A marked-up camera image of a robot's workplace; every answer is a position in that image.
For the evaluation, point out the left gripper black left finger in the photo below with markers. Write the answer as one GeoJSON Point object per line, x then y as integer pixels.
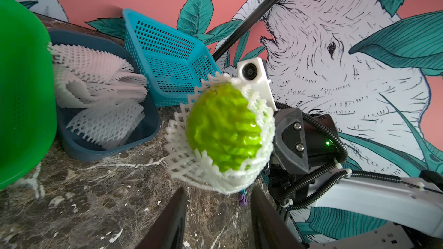
{"type": "Point", "coordinates": [168, 230]}

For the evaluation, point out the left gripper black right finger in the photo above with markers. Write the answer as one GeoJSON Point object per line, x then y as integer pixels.
{"type": "Point", "coordinates": [270, 231]}

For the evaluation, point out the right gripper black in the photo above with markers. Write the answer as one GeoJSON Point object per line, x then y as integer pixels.
{"type": "Point", "coordinates": [297, 145]}

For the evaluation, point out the white foam net sleeve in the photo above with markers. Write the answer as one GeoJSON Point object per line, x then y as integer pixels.
{"type": "Point", "coordinates": [195, 168]}

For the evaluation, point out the green custard apple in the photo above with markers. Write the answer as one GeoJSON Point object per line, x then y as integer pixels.
{"type": "Point", "coordinates": [220, 124]}

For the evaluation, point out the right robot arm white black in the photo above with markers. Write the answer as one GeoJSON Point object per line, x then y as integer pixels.
{"type": "Point", "coordinates": [346, 200]}

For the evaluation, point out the stack of white foam nets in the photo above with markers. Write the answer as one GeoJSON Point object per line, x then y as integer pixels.
{"type": "Point", "coordinates": [104, 88]}

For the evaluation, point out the small purple object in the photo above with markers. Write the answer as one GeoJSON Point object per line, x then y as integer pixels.
{"type": "Point", "coordinates": [242, 198]}

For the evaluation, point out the dark blue small bin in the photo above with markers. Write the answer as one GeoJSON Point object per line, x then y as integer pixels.
{"type": "Point", "coordinates": [74, 145]}

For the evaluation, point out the teal plastic basket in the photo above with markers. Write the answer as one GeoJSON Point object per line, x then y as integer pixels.
{"type": "Point", "coordinates": [173, 62]}

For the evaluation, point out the bright green plastic basket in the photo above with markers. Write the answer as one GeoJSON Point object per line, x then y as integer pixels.
{"type": "Point", "coordinates": [28, 108]}

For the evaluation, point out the black right frame post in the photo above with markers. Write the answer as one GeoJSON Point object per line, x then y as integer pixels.
{"type": "Point", "coordinates": [256, 14]}

